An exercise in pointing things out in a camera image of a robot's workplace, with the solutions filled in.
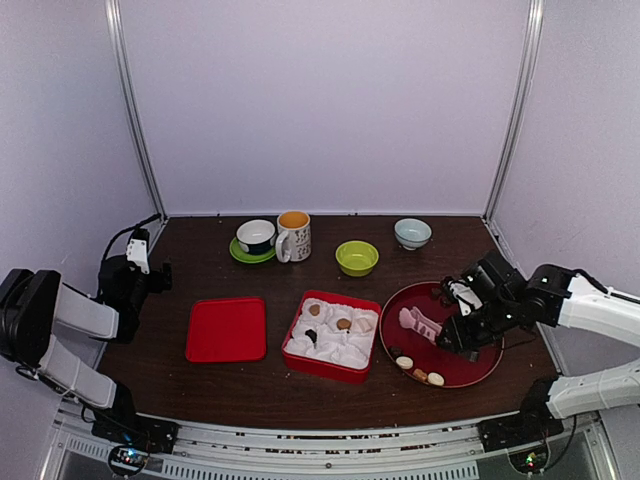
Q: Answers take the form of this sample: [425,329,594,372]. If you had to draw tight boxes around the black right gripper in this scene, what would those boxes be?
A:
[436,296,520,355]

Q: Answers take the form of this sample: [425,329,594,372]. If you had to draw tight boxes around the pink tongs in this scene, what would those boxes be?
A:
[398,307,442,344]

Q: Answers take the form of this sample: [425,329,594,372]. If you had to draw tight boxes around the white spiral chocolate front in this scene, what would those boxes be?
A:
[427,372,445,386]

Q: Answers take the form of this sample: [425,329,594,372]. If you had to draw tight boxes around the white spiral chocolate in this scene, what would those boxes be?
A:
[427,372,445,386]
[395,355,414,370]

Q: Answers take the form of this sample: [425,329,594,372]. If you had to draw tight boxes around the tan caramel chocolate front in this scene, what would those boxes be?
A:
[413,368,428,383]

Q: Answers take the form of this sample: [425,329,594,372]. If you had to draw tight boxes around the red tin lid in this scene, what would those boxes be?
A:
[185,297,267,364]

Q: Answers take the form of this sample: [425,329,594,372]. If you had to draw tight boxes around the light brown chocolate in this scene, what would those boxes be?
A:
[336,318,351,330]

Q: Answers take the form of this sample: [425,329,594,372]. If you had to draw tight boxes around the red tin box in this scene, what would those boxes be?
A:
[281,290,381,384]

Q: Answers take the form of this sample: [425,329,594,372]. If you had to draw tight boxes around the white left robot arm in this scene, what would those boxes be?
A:
[1,256,172,444]

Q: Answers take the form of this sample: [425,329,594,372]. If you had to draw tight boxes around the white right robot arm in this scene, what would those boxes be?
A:
[432,251,639,442]

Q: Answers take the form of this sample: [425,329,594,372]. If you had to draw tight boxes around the round red tray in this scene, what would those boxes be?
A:
[379,282,504,389]

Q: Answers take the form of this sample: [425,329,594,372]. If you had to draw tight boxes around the pale blue ceramic bowl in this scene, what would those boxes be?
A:
[394,218,432,251]

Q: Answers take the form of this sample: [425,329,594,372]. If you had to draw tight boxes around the green saucer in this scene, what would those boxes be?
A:
[229,233,279,263]

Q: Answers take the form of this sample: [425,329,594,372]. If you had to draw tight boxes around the lime green bowl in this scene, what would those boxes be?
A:
[335,240,379,278]

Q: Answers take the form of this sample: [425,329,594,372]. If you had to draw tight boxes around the white dark-banded cup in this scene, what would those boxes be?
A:
[236,219,276,255]

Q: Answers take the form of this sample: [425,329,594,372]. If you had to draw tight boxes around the patterned mug yellow inside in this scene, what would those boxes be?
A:
[274,211,312,263]

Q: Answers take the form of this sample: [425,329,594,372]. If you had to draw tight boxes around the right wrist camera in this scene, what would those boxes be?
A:
[441,277,483,316]

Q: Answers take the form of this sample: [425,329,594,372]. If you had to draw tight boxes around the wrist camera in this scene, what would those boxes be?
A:
[126,227,150,275]
[441,277,483,316]

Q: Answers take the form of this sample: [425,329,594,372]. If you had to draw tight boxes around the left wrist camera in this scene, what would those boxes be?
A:
[126,227,150,275]

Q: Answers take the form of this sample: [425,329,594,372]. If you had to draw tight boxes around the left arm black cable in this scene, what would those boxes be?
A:
[99,213,164,266]

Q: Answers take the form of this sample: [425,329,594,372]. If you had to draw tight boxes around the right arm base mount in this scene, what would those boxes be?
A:
[477,413,564,476]

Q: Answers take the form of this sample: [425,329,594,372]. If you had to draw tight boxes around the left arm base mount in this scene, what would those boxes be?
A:
[91,417,179,478]

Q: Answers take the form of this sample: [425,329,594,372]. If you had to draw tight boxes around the aluminium front rail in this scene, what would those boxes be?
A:
[49,394,601,480]

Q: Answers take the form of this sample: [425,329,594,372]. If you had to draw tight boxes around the left aluminium frame post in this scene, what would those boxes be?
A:
[104,0,168,221]

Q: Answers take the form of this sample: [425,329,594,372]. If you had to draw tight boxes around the aluminium frame post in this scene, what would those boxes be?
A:
[104,0,168,221]
[483,0,545,224]

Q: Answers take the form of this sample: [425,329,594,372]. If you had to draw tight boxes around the right aluminium frame post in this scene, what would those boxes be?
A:
[483,0,545,224]

